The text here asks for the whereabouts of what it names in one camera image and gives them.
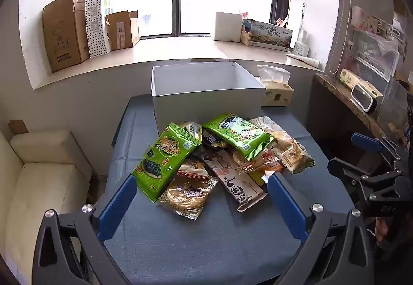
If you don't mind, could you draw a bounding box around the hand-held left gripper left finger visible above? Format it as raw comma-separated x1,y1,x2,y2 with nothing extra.
31,174,139,285

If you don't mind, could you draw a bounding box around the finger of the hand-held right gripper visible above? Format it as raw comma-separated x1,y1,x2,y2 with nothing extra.
351,132,402,155
327,157,367,183

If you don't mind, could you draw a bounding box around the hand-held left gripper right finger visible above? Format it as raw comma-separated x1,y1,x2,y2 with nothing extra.
266,172,378,285

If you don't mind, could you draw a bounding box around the yellow snack packet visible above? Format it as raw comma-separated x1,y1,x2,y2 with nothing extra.
248,170,275,185

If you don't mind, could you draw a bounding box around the orange snack packet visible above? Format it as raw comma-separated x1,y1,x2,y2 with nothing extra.
237,149,286,176

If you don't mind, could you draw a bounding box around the long white snack packet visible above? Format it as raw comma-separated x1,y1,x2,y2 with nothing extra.
197,149,269,213

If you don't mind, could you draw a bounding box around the clear rice cracker packet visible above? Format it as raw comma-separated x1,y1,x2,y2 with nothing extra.
250,116,316,174

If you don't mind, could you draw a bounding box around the large green seaweed packet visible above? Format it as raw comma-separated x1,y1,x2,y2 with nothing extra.
131,122,202,202

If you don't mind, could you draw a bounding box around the clear round cracker packet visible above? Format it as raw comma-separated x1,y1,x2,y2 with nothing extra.
157,159,219,221

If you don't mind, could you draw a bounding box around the small green snack packet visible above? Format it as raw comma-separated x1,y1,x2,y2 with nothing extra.
202,112,274,162

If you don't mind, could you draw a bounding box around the small black snack packet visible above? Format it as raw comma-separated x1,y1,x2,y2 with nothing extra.
202,130,226,150

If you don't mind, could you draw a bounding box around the striped silver snack packet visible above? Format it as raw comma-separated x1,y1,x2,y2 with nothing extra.
179,121,203,144

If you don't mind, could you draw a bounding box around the white storage box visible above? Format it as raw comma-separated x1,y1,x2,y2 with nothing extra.
151,62,266,135

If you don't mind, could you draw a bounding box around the person's right hand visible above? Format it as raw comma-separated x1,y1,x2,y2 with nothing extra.
375,217,392,239

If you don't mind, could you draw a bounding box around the white framed black device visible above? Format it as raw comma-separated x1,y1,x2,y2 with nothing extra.
351,84,378,113

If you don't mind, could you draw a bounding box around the brown side counter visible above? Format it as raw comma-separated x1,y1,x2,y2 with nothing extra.
314,74,413,144

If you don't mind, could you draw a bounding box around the yellow tissue pack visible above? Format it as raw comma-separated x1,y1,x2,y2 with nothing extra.
339,68,383,101

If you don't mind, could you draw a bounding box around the cream sofa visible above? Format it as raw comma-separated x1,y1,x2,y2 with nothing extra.
0,130,94,276

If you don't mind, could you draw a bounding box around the blue tablecloth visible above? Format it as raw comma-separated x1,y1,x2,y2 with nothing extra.
93,94,355,285

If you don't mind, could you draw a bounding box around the tissue box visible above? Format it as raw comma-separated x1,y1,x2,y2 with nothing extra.
257,65,295,107

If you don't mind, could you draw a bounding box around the white tube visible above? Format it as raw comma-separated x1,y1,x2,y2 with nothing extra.
287,53,321,68

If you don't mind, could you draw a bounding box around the white bottle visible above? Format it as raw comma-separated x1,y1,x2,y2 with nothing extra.
292,30,310,57

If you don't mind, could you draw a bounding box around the pink printed package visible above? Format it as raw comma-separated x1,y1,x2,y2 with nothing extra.
351,6,388,37

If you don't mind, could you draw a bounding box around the brown cardboard piece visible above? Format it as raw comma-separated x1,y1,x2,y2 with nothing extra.
8,120,28,134

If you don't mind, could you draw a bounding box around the long printed box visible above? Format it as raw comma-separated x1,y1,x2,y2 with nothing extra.
243,19,294,51

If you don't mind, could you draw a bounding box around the small cardboard box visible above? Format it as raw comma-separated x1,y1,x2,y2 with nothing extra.
106,11,140,51

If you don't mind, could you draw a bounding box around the dotted white paper bag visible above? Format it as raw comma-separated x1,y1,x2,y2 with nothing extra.
85,0,126,59

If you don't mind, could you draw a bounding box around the large cardboard box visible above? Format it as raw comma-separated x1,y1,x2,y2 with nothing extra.
43,0,91,73

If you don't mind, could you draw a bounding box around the white foam box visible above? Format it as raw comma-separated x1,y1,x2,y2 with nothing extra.
210,12,243,42

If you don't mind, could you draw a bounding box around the white blind cord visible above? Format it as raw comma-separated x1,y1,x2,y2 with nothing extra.
328,0,355,75

